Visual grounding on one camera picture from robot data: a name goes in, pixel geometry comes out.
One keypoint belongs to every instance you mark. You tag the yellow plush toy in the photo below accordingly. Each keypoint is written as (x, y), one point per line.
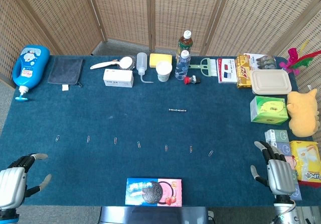
(302, 113)

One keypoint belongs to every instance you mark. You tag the white cardboard box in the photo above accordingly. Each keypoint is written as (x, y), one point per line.
(118, 78)

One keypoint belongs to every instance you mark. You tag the silver paper clip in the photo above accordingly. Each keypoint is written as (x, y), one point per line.
(166, 147)
(211, 153)
(191, 149)
(138, 144)
(57, 138)
(115, 140)
(88, 139)

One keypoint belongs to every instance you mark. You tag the blue carpet table cover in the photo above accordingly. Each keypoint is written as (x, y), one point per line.
(125, 108)

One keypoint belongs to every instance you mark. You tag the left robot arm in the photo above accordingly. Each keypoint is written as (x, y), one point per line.
(7, 216)

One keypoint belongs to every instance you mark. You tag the white paper cup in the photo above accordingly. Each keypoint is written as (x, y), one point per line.
(163, 70)

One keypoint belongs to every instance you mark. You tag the white plastic scoop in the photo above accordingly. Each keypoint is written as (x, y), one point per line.
(126, 62)

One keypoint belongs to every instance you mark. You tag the beige lidded food container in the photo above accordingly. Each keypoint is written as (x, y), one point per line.
(270, 82)

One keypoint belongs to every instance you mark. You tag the green tea bottle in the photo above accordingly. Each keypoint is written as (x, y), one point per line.
(185, 43)

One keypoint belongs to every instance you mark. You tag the blue cartoon detergent bottle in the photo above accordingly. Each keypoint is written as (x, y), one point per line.
(30, 65)

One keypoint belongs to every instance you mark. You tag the red and white flat box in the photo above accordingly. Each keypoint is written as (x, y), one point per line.
(227, 70)

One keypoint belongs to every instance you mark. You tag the multicolour tissue pack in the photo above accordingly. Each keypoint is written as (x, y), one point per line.
(277, 136)

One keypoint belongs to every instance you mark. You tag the printed picture booklet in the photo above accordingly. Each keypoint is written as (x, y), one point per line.
(263, 60)

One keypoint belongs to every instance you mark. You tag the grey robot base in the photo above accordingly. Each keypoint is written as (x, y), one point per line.
(150, 215)

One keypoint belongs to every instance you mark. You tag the silver magnetic bead bar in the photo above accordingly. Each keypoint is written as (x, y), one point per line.
(178, 110)

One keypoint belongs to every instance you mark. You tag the red emergency stop button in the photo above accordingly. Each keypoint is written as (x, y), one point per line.
(187, 80)

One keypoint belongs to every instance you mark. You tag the green tissue box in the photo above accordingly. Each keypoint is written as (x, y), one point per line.
(268, 109)

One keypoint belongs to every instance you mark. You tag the grey zipper pouch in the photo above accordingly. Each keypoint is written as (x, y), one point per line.
(65, 70)

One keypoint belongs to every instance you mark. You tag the yellow sponge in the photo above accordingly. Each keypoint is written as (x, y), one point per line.
(159, 58)

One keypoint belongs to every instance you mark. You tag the Oreo cookie box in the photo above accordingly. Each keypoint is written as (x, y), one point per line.
(153, 191)

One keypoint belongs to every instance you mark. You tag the yellow snack package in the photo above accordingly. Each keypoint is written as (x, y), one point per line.
(243, 72)

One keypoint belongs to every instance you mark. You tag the translucent squeeze wash bottle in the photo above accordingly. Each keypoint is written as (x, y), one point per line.
(141, 63)

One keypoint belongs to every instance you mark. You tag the green hand brush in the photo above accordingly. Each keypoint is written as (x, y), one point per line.
(209, 67)

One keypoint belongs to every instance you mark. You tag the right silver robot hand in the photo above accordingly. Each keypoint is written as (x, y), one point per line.
(279, 176)

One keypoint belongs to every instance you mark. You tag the wicker folding screen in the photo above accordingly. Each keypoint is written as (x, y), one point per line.
(120, 13)

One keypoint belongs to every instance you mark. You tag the pink green feather shuttlecock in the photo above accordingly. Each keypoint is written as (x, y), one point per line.
(292, 62)

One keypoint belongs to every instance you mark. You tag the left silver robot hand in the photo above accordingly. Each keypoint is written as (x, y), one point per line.
(12, 183)

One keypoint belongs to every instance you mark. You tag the clear water bottle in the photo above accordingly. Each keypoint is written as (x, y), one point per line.
(182, 67)

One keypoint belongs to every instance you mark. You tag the yellow snack bag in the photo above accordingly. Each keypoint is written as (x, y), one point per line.
(307, 163)

